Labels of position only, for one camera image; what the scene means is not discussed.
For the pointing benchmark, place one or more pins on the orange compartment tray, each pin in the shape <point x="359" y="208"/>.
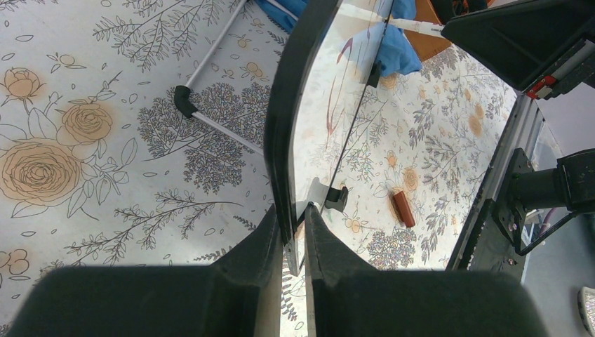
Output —
<point x="439" y="12"/>

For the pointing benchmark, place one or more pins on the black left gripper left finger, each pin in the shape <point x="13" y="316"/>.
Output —
<point x="237" y="295"/>

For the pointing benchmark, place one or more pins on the floral tablecloth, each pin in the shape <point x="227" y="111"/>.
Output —
<point x="99" y="168"/>

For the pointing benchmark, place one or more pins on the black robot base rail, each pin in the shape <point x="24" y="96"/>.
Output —
<point x="482" y="245"/>

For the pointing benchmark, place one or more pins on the blue Pikachu cloth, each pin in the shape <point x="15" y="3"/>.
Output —
<point x="396" y="54"/>

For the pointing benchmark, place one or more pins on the white whiteboard marker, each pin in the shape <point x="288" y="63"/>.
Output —
<point x="421" y="27"/>

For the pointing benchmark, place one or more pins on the white whiteboard black frame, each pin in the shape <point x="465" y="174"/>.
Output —
<point x="328" y="62"/>

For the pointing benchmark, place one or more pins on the red marker cap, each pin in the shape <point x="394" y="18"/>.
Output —
<point x="402" y="208"/>

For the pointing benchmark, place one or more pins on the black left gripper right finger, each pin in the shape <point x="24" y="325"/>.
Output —
<point x="346" y="296"/>

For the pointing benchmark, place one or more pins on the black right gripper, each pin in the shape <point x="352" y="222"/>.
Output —
<point x="545" y="48"/>

